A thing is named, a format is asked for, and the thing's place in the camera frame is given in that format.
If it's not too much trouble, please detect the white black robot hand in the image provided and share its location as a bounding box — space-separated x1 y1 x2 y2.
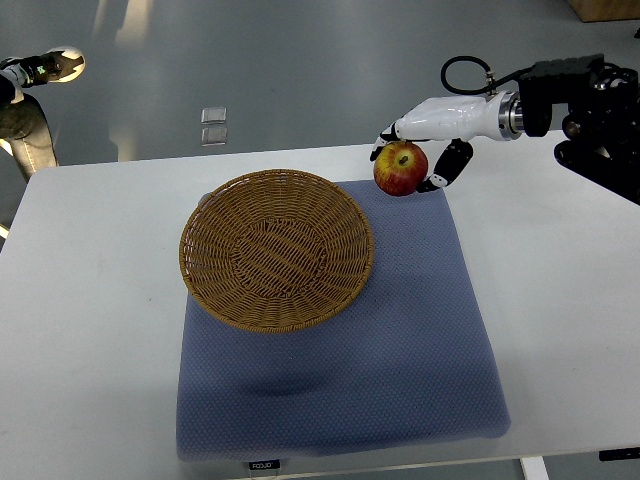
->
370 92 524 193

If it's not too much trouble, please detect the red yellow apple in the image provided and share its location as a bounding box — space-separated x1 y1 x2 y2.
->
373 141 429 197

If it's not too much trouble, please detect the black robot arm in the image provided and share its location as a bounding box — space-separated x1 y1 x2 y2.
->
517 54 639 204

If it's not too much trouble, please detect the brown wicker basket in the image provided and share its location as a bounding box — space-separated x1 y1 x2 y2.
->
179 169 374 334

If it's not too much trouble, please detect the wooden box corner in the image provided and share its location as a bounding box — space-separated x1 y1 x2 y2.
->
568 0 640 23

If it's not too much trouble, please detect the blue quilted mat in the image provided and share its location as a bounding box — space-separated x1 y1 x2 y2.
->
176 180 510 462

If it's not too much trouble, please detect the upper grey floor plate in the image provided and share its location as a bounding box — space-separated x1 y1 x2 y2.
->
201 106 227 124

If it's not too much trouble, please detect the grey floor plate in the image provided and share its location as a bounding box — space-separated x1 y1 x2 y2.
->
201 126 228 146
201 106 227 124

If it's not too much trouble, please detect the lower grey floor plate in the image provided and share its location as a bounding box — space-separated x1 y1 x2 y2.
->
201 126 228 146

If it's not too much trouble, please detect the black table edge clip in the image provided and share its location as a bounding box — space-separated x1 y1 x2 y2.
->
598 447 640 462

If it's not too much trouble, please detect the black table label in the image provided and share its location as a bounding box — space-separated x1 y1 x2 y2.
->
248 459 280 471

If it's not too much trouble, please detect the white sneaker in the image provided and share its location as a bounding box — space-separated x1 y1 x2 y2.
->
1 47 86 88

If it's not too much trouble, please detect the person's trouser leg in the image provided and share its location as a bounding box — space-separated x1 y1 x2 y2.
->
1 75 58 182

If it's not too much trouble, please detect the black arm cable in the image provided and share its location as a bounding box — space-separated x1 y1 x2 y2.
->
440 55 531 96

